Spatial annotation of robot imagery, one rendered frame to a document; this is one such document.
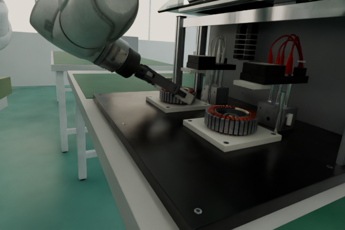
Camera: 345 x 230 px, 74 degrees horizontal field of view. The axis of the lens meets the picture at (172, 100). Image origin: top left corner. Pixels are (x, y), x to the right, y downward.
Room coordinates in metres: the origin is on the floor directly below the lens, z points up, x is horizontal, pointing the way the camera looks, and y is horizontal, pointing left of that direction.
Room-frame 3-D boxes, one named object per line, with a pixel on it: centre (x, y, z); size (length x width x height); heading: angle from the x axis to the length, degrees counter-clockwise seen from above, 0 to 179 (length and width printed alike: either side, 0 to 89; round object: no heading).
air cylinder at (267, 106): (0.54, -0.26, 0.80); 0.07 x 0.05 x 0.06; 28
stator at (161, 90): (0.68, -0.01, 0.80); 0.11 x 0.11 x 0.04
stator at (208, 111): (0.47, -0.13, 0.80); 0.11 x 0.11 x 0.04
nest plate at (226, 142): (0.47, -0.13, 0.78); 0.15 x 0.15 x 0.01; 28
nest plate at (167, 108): (0.68, -0.01, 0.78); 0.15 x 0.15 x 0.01; 28
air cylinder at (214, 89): (0.75, -0.14, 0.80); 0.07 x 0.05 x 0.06; 28
